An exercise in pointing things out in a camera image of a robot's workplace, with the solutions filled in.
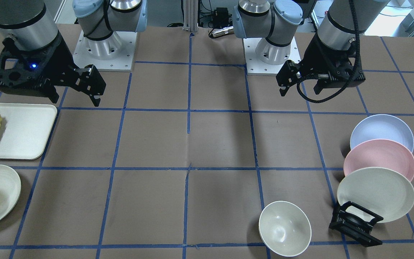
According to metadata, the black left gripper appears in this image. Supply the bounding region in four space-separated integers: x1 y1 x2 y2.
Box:
276 34 366 97

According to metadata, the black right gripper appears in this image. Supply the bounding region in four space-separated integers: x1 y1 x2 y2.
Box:
0 32 106 108

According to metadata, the blue plate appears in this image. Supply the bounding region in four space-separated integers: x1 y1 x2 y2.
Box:
349 114 414 152

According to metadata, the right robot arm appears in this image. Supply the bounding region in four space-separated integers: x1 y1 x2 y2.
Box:
0 0 147 107

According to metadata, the pink plate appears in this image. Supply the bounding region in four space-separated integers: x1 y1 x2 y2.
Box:
343 139 414 181

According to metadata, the cream plate in rack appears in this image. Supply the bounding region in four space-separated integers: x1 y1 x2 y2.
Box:
337 167 414 223

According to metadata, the black plate rack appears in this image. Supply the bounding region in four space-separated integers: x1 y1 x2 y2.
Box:
329 201 384 247

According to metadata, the white rectangular tray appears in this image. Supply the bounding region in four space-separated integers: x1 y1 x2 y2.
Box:
0 103 57 160

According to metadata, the white bowl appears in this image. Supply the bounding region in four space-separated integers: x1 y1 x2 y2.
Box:
258 201 312 257

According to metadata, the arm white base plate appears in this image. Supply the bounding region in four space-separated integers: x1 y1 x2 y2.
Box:
243 38 301 76
73 32 139 72

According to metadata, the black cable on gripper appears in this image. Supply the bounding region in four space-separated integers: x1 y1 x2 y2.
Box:
296 0 361 104

